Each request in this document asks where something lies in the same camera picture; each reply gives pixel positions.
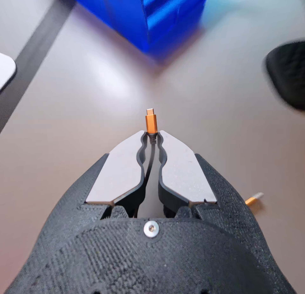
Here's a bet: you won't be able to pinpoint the blue plastic bin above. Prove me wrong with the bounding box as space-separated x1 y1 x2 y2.
61 0 215 63

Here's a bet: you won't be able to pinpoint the black mesh cushion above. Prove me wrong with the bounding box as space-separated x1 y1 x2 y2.
264 39 305 111

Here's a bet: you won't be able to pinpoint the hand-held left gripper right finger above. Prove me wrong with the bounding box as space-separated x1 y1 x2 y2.
158 130 218 219

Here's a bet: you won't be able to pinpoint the black usb-c cable orange plugs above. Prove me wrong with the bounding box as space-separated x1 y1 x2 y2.
133 108 264 219

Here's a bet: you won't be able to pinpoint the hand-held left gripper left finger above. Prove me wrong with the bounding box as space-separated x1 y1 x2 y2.
85 130 147 219

